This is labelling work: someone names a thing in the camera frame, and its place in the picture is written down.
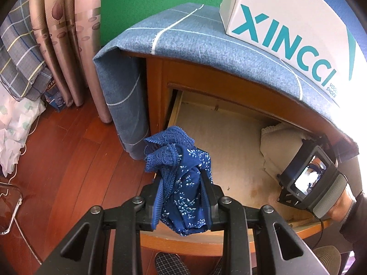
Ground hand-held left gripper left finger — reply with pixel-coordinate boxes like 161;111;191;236
43;175;167;275

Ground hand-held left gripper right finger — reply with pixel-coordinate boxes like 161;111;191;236
199;169;330;275

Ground dark blue speckled sock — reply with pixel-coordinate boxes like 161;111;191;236
143;125;213;237

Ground beige ribbed bra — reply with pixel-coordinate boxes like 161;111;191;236
259;122;316;181

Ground wooden drawer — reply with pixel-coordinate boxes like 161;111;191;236
139;90;330;257

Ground person's right forearm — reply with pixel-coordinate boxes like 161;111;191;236
340;190;367;264

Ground person's right hand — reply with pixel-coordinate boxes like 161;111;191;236
328;185;357;222

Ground plaid slipper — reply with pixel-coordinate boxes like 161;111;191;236
155;252;227;275

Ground wooden nightstand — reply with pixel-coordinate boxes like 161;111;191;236
126;50;359;161

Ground clear plastic tray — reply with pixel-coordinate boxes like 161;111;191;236
0;182;23;234

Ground blue packet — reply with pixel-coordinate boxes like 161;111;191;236
43;84;65;112

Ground white floral bedding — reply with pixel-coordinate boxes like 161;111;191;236
0;84;46;178

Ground white shoe box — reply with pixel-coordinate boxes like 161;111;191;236
219;0;367;108

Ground blue checked cloth cover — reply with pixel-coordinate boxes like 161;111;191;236
92;0;367;161

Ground patterned curtain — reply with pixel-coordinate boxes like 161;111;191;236
29;0;112;125

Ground grey plaid bedding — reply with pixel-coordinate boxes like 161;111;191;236
0;0;53;102

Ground black cable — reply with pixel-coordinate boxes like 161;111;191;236
314;218;326;248

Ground brown corduroy pants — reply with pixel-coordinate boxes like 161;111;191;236
314;246;349;275

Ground white cable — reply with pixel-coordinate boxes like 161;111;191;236
8;112;43;264

